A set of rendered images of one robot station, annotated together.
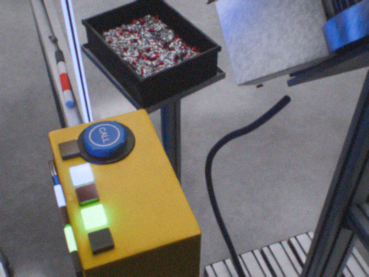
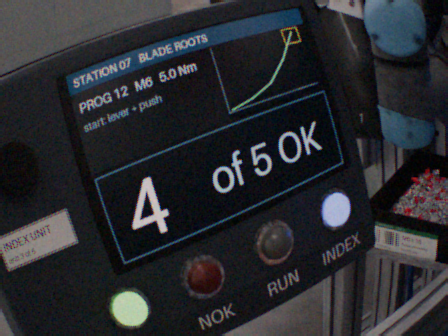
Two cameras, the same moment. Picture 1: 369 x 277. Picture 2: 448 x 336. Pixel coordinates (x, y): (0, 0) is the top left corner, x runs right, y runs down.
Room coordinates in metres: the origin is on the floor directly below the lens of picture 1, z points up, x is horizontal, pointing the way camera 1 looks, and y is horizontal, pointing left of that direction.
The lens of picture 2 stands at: (1.25, 0.78, 1.32)
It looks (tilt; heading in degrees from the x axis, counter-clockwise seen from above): 25 degrees down; 258
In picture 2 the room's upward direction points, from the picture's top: 8 degrees counter-clockwise
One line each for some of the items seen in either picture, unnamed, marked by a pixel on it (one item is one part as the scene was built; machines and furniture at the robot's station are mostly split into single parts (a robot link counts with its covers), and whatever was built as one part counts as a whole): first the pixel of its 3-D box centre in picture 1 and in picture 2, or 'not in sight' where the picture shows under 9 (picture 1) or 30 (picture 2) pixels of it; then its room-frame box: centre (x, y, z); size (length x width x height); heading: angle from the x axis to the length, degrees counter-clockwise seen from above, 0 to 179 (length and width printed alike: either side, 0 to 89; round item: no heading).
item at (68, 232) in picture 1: (72, 246); not in sight; (0.24, 0.10, 1.04); 0.02 x 0.01 x 0.03; 20
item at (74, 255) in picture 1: (78, 270); not in sight; (0.21, 0.09, 1.04); 0.02 x 0.01 x 0.03; 20
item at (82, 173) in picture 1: (81, 174); not in sight; (0.29, 0.09, 1.08); 0.02 x 0.02 x 0.01; 20
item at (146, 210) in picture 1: (123, 210); not in sight; (0.29, 0.06, 1.02); 0.16 x 0.10 x 0.11; 20
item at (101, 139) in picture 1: (105, 139); not in sight; (0.33, 0.07, 1.08); 0.04 x 0.04 x 0.02
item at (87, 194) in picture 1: (87, 194); not in sight; (0.27, 0.08, 1.08); 0.02 x 0.02 x 0.01; 20
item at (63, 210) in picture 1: (67, 224); not in sight; (0.26, 0.10, 1.04); 0.02 x 0.01 x 0.03; 20
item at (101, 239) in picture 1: (100, 240); not in sight; (0.22, 0.07, 1.08); 0.02 x 0.02 x 0.01; 20
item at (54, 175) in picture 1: (55, 177); not in sight; (0.31, 0.12, 1.04); 0.02 x 0.01 x 0.03; 20
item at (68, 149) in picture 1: (69, 149); not in sight; (0.32, 0.11, 1.08); 0.02 x 0.02 x 0.01; 20
